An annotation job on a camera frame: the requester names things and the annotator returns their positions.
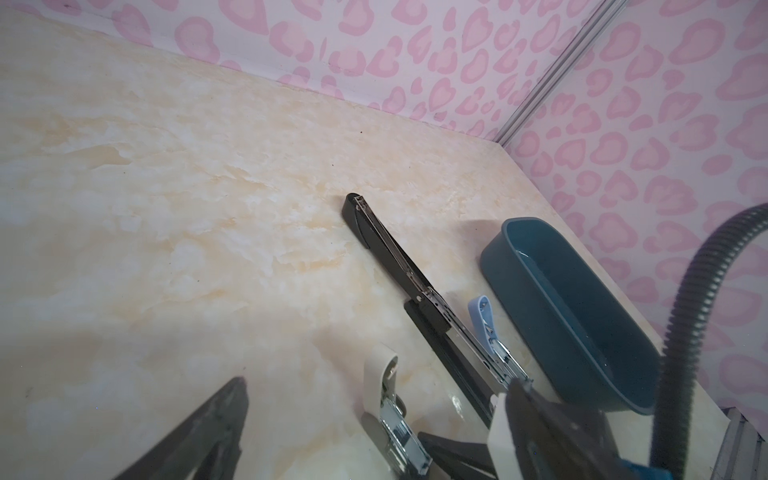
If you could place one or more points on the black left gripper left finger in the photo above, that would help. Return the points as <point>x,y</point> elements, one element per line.
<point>206,445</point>

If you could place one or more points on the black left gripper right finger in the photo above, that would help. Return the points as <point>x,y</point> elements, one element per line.
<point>561,441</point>

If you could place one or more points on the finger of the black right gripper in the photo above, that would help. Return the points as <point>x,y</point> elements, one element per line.
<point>459,460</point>

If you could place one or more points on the black long stapler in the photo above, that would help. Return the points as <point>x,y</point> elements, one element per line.
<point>453,342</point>

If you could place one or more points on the light blue mini stapler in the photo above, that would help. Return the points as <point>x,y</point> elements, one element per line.
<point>481,314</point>

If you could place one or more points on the teal plastic tray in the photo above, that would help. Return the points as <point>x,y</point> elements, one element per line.
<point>590,348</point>

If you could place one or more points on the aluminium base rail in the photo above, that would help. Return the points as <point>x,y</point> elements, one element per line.
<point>743,452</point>

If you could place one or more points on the aluminium corner frame post right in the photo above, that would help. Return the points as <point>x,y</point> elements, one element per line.
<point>599,21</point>

